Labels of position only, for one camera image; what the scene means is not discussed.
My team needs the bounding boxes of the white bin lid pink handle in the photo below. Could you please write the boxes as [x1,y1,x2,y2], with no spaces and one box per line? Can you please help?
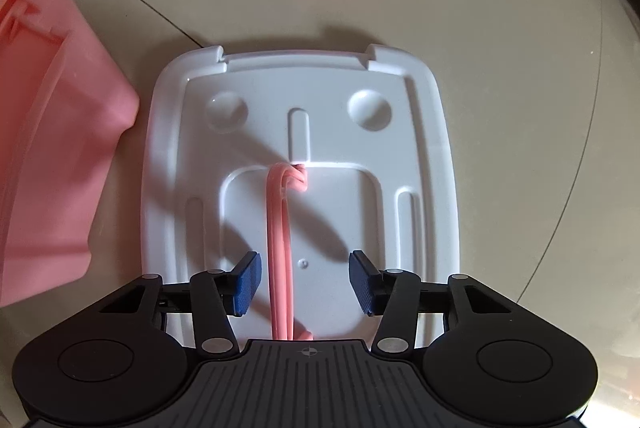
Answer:
[141,42,461,349]

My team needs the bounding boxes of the pink plastic storage bin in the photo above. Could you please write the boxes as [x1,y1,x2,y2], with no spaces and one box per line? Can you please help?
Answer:
[0,0,140,307]

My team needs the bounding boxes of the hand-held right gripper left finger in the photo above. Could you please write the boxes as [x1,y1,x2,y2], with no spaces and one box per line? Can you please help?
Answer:
[99,252,263,359]

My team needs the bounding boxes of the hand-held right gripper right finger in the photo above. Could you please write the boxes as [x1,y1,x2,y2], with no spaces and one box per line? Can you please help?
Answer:
[348,250,511,356]

